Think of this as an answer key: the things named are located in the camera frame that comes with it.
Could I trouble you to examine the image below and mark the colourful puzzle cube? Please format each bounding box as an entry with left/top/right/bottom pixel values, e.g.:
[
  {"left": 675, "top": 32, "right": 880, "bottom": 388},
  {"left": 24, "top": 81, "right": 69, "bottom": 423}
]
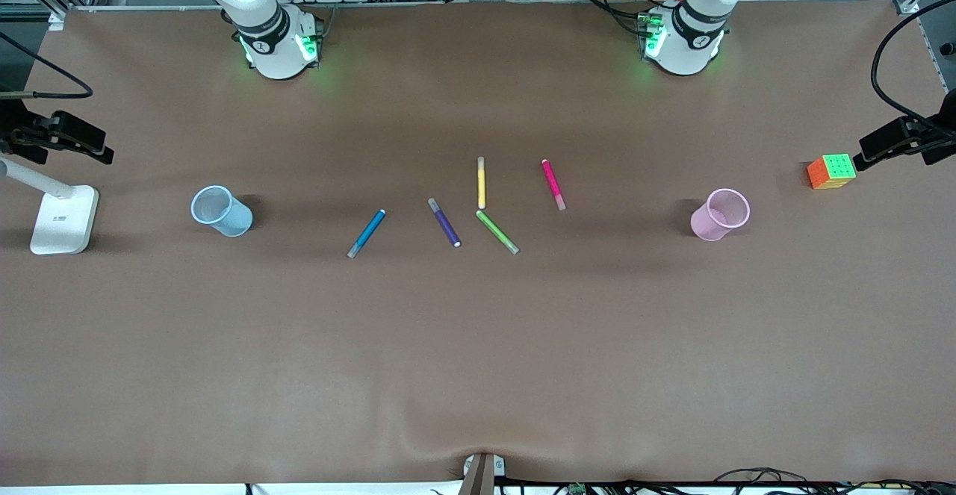
[{"left": 807, "top": 153, "right": 857, "bottom": 190}]

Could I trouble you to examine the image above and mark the green marker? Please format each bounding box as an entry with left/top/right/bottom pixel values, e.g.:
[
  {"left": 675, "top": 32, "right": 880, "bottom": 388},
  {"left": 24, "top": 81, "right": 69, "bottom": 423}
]
[{"left": 476, "top": 210, "right": 520, "bottom": 255}]

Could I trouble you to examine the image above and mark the black looped floor cable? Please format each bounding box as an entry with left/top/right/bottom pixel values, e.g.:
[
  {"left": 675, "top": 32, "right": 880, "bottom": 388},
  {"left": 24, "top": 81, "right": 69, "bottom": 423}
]
[{"left": 713, "top": 467, "right": 807, "bottom": 485}]

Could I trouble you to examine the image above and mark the translucent blue cup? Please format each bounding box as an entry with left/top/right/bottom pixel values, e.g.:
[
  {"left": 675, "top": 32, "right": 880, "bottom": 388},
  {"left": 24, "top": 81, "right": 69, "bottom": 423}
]
[{"left": 190, "top": 185, "right": 254, "bottom": 238}]

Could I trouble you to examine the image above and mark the translucent pink cup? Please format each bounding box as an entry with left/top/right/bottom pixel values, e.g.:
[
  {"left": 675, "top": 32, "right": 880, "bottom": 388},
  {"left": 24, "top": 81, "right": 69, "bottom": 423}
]
[{"left": 689, "top": 188, "right": 751, "bottom": 242}]

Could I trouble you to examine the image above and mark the pink marker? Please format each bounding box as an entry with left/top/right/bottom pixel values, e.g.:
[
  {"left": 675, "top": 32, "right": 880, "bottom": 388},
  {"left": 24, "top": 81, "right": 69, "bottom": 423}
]
[{"left": 541, "top": 159, "right": 567, "bottom": 211}]

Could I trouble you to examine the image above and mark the blue marker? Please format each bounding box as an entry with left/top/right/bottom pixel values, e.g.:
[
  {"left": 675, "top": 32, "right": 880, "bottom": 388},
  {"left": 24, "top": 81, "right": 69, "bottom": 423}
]
[{"left": 347, "top": 209, "right": 387, "bottom": 259}]

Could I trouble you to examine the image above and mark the purple marker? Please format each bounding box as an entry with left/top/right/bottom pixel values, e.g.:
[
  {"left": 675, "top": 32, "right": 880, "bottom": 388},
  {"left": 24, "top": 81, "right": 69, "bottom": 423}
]
[{"left": 427, "top": 198, "right": 462, "bottom": 249}]

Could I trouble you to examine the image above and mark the white lamp stand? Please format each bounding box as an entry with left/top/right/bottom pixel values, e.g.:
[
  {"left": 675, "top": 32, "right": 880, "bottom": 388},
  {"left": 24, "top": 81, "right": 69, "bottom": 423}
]
[{"left": 0, "top": 155, "right": 100, "bottom": 256}]

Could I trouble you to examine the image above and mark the brown table mat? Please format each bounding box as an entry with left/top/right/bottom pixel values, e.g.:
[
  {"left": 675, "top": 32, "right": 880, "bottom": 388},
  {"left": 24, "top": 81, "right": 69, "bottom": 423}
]
[{"left": 0, "top": 0, "right": 956, "bottom": 488}]

